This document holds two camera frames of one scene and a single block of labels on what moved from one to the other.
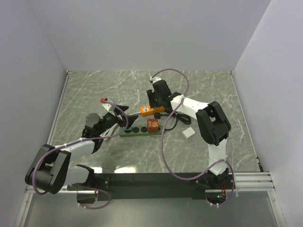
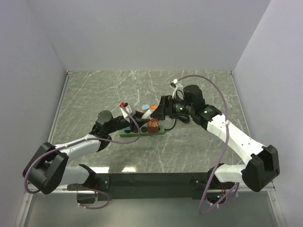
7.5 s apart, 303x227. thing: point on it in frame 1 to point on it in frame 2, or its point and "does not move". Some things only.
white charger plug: [188, 132] to [147, 115]
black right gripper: [151, 94] to [165, 108]
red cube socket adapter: [153, 125] does not move
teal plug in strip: [128, 131] does not move
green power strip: [138, 131] does not move
